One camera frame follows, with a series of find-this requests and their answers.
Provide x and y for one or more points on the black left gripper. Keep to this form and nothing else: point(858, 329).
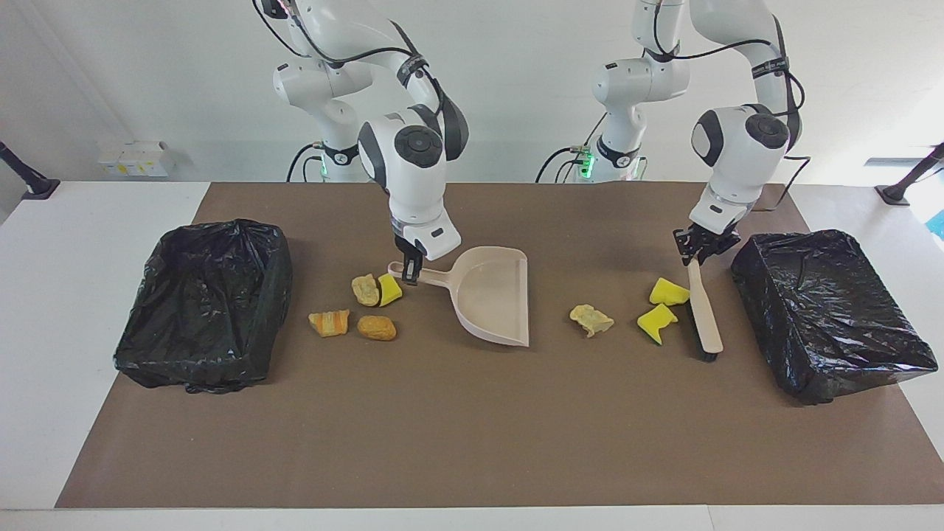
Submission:
point(704, 240)

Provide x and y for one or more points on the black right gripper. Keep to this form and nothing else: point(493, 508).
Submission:
point(400, 245)

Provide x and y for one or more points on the small yellow sponge piece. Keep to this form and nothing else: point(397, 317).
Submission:
point(391, 289)

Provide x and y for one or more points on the wooden hand brush black bristles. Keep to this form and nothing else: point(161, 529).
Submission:
point(706, 317)

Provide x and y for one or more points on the brown bread roll piece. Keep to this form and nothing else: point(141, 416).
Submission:
point(376, 327)

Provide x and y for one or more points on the beige plastic dustpan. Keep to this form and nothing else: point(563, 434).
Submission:
point(494, 295)

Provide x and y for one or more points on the orange striped croissant piece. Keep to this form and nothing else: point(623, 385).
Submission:
point(330, 323)

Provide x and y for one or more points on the pale and orange croissant piece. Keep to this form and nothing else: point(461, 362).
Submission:
point(590, 318)

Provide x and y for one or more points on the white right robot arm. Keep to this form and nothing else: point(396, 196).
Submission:
point(413, 192)

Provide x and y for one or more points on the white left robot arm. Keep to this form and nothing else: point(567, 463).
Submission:
point(737, 147)

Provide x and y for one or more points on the bin lined black bag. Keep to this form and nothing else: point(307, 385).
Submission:
point(826, 317)
point(206, 310)

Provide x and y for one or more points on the brown paper table mat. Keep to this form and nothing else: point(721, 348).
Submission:
point(590, 442)

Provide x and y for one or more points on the blue object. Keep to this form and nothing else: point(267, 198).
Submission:
point(938, 223)

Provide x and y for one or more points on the black camera stand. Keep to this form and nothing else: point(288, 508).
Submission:
point(29, 181)
point(903, 184)

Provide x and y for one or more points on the white wall box cluster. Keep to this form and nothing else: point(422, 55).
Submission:
point(136, 158)

